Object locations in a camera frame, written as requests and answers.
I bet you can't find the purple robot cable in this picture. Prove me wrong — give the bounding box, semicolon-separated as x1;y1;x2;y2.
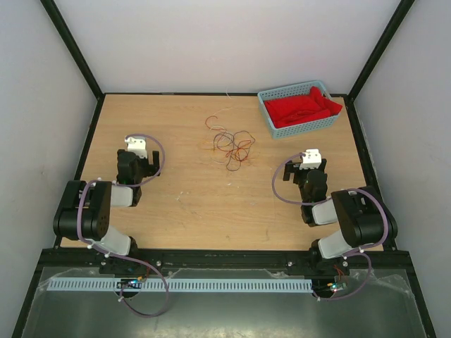
271;151;393;302
75;132;171;318

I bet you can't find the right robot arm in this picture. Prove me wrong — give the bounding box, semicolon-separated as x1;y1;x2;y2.
283;159;398;274

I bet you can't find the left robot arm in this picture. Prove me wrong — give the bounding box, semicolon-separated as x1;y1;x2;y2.
53;149;160;273

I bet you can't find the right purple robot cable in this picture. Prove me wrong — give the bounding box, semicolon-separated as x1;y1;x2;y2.
271;151;393;302

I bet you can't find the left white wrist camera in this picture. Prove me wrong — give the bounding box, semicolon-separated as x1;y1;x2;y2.
125;136;148;158

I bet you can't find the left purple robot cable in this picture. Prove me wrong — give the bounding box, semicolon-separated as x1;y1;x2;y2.
75;132;171;318

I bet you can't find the red wire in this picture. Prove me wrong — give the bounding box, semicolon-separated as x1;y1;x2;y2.
205;115;255;163

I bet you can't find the white wire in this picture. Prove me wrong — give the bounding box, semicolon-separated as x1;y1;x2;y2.
211;94;235;144

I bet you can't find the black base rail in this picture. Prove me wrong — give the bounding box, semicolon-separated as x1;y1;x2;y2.
37;248;413;277

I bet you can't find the light blue plastic basket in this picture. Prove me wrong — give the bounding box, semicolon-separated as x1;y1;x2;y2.
257;80;343;139

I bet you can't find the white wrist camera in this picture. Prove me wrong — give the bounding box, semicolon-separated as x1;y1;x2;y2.
299;149;322;170
125;136;148;158

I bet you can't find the right green circuit board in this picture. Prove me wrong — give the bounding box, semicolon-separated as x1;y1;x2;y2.
326;281;347;293

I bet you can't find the left green circuit board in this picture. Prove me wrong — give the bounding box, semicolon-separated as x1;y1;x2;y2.
116;278;142;289

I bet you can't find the black aluminium frame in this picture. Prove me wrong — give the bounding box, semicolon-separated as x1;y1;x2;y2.
12;1;436;337

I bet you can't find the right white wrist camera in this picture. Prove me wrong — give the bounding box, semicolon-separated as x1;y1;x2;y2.
299;149;322;170

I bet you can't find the green circuit board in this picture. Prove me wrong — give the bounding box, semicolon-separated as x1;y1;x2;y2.
116;278;142;289
326;281;347;293

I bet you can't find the light blue slotted cable duct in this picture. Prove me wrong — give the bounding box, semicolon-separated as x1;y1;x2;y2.
44;277;312;294

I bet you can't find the red cloth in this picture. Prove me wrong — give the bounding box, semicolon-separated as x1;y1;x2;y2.
264;87;342;128

